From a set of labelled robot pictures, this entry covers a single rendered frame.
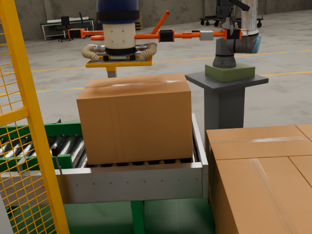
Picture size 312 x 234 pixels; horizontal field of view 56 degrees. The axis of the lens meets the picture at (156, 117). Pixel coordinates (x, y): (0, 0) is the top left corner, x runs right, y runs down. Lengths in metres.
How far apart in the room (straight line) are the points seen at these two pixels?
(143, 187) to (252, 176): 0.56
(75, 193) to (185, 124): 0.70
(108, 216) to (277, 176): 1.19
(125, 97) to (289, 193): 0.90
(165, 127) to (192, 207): 0.80
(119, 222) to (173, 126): 0.87
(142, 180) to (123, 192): 0.13
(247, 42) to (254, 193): 1.29
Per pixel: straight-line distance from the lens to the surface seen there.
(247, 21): 2.36
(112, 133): 1.62
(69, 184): 1.65
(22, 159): 1.77
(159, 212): 2.18
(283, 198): 1.46
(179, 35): 1.61
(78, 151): 1.92
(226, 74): 2.36
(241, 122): 2.64
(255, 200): 1.42
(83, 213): 2.29
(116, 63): 1.53
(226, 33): 1.63
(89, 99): 1.57
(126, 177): 1.56
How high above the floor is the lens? 1.41
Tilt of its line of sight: 22 degrees down
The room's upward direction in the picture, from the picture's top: 5 degrees counter-clockwise
